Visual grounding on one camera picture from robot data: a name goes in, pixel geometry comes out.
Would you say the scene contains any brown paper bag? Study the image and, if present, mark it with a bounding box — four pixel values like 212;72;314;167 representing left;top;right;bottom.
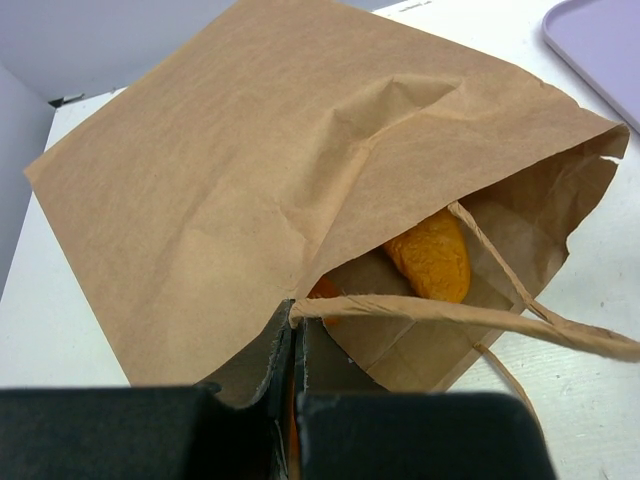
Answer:
26;1;639;391

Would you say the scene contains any lilac plastic tray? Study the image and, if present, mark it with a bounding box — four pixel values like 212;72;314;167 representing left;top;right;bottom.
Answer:
541;0;639;130

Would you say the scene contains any long orange bread loaf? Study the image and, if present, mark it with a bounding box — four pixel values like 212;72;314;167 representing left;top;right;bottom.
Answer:
383;209;471;303

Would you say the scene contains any small orange bread roll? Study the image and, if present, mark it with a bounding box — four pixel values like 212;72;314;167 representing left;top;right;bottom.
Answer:
307;274;346;329

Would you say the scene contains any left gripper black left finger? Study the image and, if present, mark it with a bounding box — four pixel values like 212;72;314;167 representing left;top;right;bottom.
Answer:
1;300;293;479

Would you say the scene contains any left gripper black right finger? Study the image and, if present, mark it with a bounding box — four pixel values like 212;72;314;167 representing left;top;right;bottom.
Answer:
294;320;556;479

